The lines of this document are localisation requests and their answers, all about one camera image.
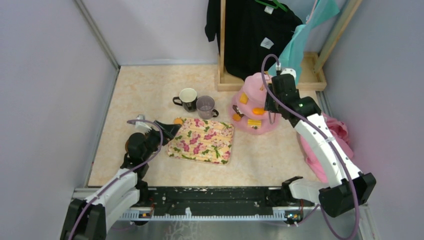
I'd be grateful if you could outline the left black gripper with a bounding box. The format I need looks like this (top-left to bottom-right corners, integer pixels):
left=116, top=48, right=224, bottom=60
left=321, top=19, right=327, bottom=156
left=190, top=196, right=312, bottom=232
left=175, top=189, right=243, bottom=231
left=142, top=120, right=182, bottom=162

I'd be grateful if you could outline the round orange cookie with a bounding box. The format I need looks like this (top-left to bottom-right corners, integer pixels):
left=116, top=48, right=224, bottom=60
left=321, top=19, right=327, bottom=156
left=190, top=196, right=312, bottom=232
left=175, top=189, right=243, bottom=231
left=173, top=117, right=184, bottom=125

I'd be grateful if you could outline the orange fish-shaped cake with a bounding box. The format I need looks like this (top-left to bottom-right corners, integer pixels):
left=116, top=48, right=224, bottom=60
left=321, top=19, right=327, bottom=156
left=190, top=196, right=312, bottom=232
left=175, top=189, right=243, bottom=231
left=252, top=107, right=266, bottom=116

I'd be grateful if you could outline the floral rectangular tray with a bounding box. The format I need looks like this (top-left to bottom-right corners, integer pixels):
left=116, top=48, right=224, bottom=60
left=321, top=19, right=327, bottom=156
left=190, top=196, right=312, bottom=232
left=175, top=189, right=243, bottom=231
left=166, top=117, right=235, bottom=165

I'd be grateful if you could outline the yellow rectangular biscuit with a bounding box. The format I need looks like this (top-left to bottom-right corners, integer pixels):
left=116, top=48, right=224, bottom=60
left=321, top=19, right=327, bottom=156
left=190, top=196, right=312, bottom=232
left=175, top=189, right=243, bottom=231
left=239, top=92, right=249, bottom=105

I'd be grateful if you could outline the yellow layered cake slice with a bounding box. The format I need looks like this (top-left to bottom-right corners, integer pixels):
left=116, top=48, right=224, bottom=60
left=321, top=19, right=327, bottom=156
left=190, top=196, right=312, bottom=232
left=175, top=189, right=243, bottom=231
left=247, top=118, right=262, bottom=129

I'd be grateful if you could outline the chocolate triangle cake slice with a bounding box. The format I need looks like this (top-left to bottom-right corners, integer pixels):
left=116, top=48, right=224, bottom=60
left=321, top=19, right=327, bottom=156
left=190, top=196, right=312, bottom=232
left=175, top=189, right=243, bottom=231
left=232, top=105, right=244, bottom=117

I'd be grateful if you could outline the orange flower-shaped cookie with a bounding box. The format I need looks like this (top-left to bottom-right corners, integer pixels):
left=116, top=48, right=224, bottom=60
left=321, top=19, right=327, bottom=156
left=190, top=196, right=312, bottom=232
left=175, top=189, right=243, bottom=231
left=232, top=113, right=242, bottom=122

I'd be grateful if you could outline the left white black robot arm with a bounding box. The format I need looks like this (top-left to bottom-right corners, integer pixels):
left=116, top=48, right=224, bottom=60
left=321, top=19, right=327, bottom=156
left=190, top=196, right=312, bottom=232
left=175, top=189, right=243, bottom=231
left=59, top=119, right=182, bottom=240

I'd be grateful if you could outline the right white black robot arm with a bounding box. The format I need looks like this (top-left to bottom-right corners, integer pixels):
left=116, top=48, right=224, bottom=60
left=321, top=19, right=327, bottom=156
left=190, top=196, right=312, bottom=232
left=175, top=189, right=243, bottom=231
left=264, top=73, right=377, bottom=218

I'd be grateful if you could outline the black mug white inside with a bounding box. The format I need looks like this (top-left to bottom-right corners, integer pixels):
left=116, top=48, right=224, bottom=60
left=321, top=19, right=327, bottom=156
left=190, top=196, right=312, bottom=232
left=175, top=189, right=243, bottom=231
left=172, top=88, right=198, bottom=113

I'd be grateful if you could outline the wooden clothes rack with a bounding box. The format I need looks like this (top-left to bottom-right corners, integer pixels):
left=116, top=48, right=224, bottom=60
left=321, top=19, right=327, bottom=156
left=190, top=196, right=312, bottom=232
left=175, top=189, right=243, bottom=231
left=215, top=0, right=362, bottom=92

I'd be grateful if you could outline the pink three-tier cake stand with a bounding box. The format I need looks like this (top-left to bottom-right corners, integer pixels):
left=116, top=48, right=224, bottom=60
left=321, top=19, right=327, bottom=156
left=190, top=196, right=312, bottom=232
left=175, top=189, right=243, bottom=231
left=228, top=72, right=281, bottom=135

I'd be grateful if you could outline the teal garment hanging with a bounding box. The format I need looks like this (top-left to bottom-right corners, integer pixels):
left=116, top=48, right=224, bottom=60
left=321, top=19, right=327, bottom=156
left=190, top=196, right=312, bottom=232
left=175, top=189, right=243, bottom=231
left=261, top=0, right=340, bottom=84

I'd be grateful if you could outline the pink crumpled towel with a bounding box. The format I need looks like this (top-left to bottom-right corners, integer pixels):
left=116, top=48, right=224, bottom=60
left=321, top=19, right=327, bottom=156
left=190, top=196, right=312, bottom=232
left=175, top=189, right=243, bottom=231
left=298, top=113, right=354, bottom=183

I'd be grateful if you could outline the black t-shirt on hanger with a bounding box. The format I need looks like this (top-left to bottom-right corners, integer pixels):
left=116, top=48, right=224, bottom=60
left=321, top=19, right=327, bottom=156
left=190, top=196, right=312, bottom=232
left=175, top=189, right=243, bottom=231
left=224, top=0, right=303, bottom=80

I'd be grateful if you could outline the green clothes hanger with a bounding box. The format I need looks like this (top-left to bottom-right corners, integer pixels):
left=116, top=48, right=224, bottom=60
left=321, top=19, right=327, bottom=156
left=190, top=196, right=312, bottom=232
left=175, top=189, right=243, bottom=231
left=255, top=0, right=288, bottom=12

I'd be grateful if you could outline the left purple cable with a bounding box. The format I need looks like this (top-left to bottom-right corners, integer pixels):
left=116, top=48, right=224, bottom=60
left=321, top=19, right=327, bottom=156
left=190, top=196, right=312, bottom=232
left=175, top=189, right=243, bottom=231
left=67, top=119, right=164, bottom=240

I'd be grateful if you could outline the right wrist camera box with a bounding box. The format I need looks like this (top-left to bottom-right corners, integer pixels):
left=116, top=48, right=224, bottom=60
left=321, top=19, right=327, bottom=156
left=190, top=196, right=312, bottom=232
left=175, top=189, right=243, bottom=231
left=280, top=68, right=297, bottom=80

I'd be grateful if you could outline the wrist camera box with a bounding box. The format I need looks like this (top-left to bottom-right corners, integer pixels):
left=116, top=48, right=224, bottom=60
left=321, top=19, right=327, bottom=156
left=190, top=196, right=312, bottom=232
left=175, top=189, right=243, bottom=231
left=134, top=114, right=152, bottom=134
left=280, top=68, right=297, bottom=80

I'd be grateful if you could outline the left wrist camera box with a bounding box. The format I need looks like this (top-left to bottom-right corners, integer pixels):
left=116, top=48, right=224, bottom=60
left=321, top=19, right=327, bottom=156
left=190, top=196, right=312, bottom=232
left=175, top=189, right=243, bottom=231
left=134, top=114, right=152, bottom=134

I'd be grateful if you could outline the grey mug black handle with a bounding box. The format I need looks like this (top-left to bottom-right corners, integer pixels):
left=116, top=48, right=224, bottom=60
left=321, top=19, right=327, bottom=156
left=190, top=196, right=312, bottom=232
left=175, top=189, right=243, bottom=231
left=196, top=95, right=219, bottom=120

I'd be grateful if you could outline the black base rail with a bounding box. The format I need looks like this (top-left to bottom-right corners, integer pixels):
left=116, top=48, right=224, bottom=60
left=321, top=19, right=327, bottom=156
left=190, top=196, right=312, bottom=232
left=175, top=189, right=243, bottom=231
left=105, top=186, right=369, bottom=226

